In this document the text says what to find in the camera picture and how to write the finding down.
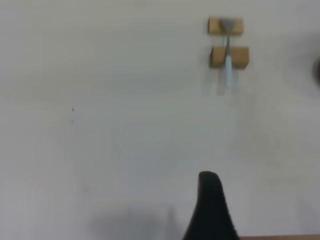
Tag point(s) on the flat wooden block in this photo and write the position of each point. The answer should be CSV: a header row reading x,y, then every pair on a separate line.
x,y
213,26

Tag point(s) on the arched wooden block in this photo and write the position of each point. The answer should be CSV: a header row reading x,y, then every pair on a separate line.
x,y
217,56

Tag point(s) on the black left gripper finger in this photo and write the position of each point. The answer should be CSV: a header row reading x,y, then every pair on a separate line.
x,y
210,212

